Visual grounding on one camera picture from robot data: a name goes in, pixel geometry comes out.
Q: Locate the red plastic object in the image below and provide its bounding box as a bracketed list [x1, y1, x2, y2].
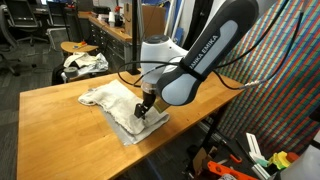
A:
[285, 151, 301, 164]

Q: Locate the black table leg frame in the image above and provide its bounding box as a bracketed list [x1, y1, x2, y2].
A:
[199, 104, 231, 159]

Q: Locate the round wooden stool table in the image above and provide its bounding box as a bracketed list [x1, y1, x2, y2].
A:
[60, 40, 100, 56]

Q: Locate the white cloth towel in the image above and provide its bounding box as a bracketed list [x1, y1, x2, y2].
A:
[77, 79, 170, 147]

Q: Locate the yellow green plastic toy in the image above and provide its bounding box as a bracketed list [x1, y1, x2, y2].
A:
[267, 150, 292, 170]

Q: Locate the white blue board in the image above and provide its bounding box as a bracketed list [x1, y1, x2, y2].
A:
[164, 0, 185, 46]

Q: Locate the black camera cable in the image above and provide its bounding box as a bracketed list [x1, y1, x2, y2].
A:
[116, 0, 305, 91]

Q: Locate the silver aluminium rail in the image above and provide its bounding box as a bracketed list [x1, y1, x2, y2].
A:
[196, 120, 234, 145]

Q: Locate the black office chair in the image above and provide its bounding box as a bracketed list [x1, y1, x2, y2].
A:
[0, 4, 36, 77]
[7, 0, 50, 47]

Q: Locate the yellow red small object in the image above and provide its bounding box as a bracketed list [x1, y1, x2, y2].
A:
[72, 40, 89, 50]

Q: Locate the brown cardboard box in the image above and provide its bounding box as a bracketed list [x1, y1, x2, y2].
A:
[191, 145, 218, 175]

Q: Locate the gold green wrist camera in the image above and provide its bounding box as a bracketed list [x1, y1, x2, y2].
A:
[152, 97, 172, 114]

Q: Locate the white metal bracket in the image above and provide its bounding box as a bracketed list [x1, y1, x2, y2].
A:
[245, 131, 272, 180]

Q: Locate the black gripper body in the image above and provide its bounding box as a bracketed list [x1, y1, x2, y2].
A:
[141, 89, 157, 108]

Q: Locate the wooden workbench cabinet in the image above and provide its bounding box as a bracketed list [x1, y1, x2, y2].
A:
[77, 10, 135, 74]

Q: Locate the orange level tool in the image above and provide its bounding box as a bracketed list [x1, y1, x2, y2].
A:
[205, 159, 258, 180]

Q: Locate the orange handled black clamp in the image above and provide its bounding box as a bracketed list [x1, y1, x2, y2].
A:
[218, 138, 244, 165]

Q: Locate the white crumpled cloth pile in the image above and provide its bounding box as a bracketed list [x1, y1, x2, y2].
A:
[62, 51, 110, 77]

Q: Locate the white paper cup stack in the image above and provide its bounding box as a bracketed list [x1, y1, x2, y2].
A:
[107, 11, 117, 28]

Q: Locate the grey tape roll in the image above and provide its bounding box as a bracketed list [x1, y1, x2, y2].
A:
[63, 66, 80, 80]

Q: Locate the black stand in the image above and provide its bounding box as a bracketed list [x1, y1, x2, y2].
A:
[308, 104, 320, 148]

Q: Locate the brown cardboard sheet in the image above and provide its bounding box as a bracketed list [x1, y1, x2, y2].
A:
[139, 3, 167, 40]

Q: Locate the grey rounded object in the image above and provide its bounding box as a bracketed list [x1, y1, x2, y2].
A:
[279, 143, 320, 180]

